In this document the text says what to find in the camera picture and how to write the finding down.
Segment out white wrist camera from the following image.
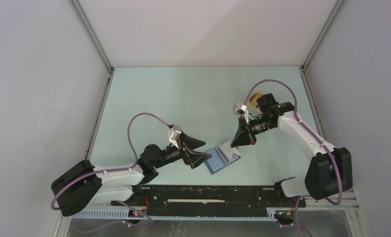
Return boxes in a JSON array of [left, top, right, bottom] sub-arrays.
[[233, 103, 249, 124], [168, 125, 182, 148]]

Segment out white card with stripe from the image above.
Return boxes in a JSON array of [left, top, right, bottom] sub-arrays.
[[218, 141, 240, 160]]

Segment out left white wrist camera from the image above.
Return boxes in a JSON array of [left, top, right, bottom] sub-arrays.
[[168, 125, 182, 148]]

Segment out beige oval tray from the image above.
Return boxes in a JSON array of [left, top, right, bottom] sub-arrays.
[[249, 92, 263, 111]]

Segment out grey card with black stripe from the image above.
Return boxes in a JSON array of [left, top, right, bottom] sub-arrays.
[[216, 146, 241, 164]]

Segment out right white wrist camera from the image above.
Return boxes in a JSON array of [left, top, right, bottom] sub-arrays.
[[233, 103, 249, 124]]

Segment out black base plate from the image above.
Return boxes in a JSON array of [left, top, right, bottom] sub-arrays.
[[124, 185, 296, 218]]

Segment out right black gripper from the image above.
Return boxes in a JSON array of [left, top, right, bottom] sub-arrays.
[[230, 115, 275, 148]]

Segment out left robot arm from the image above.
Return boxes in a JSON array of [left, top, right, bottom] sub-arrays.
[[50, 132, 212, 217]]

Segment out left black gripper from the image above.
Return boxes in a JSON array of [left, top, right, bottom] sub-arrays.
[[153, 130, 211, 169]]

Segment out grey cable duct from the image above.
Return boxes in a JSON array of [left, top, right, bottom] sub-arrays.
[[71, 209, 281, 221]]

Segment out blue card holder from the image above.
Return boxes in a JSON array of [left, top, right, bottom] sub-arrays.
[[204, 141, 241, 174]]

